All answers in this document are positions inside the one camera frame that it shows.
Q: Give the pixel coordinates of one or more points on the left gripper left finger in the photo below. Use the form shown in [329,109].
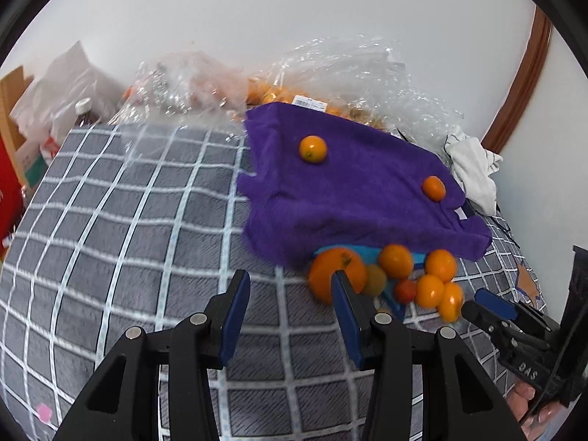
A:
[119,402]

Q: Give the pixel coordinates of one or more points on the oval orange kumquat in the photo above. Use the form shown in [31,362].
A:
[451,303]

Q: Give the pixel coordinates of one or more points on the small red fruit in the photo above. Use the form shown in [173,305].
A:
[405,291]

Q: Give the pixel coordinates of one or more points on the purple towel covered tray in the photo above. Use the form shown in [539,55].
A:
[367,192]

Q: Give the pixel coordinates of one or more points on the large clear plastic bag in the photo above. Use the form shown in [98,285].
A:
[364,80]

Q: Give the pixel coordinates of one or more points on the white plastic bag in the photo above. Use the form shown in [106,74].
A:
[46,110]

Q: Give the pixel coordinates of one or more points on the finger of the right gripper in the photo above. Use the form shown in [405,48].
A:
[524,316]
[501,334]

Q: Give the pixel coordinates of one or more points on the small clear plastic bag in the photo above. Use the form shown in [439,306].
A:
[186,88]

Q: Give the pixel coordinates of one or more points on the red paper shopping bag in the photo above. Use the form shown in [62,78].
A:
[11,203]

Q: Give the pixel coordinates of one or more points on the brown wooden door frame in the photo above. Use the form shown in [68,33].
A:
[523,85]

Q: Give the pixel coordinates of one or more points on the white crumpled cloth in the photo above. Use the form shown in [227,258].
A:
[472,167]

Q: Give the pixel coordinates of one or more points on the dark bottle white cap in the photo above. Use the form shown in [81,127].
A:
[85,114]

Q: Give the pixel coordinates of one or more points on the orange mandarin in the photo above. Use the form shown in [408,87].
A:
[442,264]
[313,149]
[434,188]
[396,261]
[430,291]

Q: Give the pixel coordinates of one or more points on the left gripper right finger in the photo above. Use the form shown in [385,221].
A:
[460,402]

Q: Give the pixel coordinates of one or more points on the grey checked blanket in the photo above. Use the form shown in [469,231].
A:
[107,244]

